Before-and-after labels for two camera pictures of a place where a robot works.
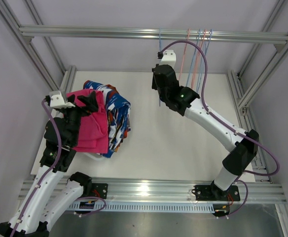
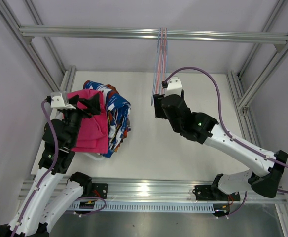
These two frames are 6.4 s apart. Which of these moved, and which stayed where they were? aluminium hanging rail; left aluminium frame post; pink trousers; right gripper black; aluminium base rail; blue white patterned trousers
Moved: right gripper black
Stayed: blue white patterned trousers; left aluminium frame post; aluminium base rail; aluminium hanging rail; pink trousers
